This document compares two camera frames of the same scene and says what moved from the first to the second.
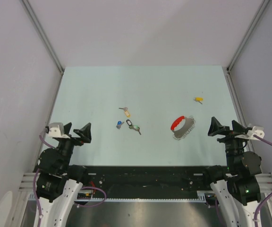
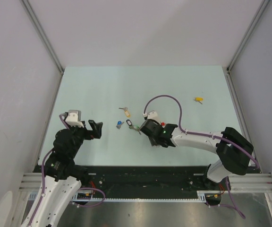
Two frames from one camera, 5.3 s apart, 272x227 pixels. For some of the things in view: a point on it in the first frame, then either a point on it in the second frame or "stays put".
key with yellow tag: x=126 y=111 stays put
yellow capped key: x=199 y=99 stays put
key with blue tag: x=119 y=124 stays put
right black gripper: x=216 y=127 → x=153 y=142
